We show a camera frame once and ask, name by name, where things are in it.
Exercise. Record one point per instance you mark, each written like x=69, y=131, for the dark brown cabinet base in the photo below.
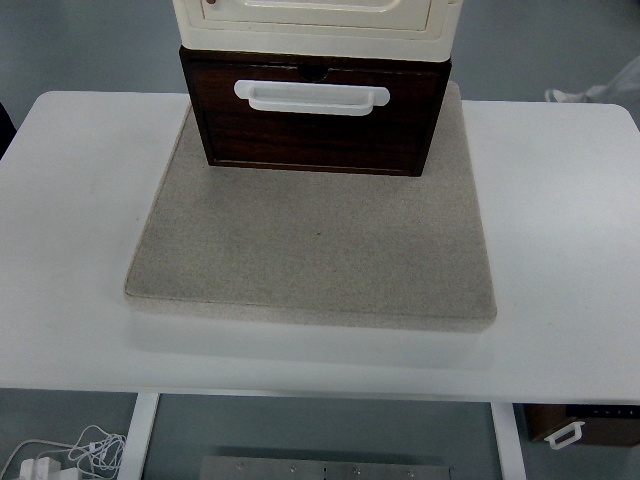
x=250, y=56

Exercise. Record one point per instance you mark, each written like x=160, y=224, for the grey square mat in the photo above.
x=310, y=250

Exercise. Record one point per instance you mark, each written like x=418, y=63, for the white table leg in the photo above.
x=142, y=435
x=507, y=440

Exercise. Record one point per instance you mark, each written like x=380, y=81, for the brown wooden box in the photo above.
x=610, y=430

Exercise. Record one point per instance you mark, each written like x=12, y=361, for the white charger plug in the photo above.
x=37, y=469

